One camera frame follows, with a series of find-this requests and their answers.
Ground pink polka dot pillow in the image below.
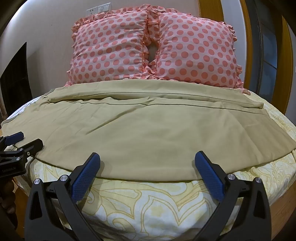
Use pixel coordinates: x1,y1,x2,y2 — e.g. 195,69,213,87
65,8,153,88
147,8,251,95

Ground yellow floral bed sheet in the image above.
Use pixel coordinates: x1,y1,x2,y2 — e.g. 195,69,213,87
0,93,296,241

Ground wooden door frame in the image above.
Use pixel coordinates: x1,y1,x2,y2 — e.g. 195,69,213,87
198,0,295,116

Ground white wall switch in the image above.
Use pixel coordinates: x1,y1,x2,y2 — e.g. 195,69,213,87
97,2,111,13

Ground dark wall panel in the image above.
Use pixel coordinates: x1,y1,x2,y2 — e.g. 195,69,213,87
0,42,33,110

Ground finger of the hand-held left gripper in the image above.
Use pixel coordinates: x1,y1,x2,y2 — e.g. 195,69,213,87
0,138,44,164
0,131,25,147

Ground glass door pane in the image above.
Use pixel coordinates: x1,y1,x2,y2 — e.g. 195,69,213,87
252,0,285,100

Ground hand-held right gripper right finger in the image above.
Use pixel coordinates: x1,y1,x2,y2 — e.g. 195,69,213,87
194,151,278,241

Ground olive green bed sheet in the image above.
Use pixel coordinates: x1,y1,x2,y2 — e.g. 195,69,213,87
0,80,296,182

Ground wooden bed frame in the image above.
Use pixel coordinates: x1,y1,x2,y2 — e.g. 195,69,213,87
264,190,296,241

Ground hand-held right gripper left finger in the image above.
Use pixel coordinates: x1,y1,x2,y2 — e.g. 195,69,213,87
24,152,102,241

